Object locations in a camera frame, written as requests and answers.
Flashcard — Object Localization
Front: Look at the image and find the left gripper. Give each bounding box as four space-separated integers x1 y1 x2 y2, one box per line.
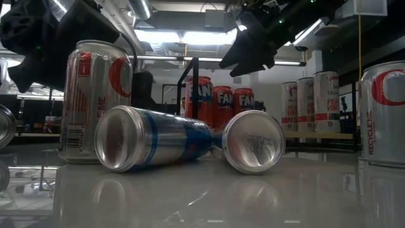
6 0 156 110

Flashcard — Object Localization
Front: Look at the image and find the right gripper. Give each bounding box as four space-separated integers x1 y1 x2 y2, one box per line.
219 6 285 77

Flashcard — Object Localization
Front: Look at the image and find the silver Diet Coke can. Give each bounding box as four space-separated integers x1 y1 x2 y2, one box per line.
358 60 405 168
58 39 134 165

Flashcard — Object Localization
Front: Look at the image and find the Fanta soda can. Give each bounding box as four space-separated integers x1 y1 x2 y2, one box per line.
185 75 213 127
233 87 256 112
212 85 235 131

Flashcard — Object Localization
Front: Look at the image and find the white Celsius can black lid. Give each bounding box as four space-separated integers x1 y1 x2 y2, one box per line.
281 81 299 132
297 77 315 133
313 70 340 134

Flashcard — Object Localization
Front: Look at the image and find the teal Red Bull can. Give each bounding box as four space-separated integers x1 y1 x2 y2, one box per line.
211 110 287 175

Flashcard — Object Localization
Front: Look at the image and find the silver blue Red Bull can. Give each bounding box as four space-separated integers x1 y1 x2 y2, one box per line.
94 105 219 174

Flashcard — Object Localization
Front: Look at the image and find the long fluorescent light bar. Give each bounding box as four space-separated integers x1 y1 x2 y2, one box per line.
128 54 307 67

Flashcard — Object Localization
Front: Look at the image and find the dark red soda can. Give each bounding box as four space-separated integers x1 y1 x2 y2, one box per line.
0 104 17 149

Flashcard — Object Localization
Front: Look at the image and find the black mesh cart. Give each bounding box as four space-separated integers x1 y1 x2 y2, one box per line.
338 96 357 136

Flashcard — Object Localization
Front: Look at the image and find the white ventilation unit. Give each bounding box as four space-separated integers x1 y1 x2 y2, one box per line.
335 0 389 17

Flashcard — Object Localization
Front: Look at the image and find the black rectangular frame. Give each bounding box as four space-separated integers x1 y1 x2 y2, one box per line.
161 83 178 115

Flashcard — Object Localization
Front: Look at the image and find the wooden shelf black metal frame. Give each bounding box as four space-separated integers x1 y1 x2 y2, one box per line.
175 58 360 153

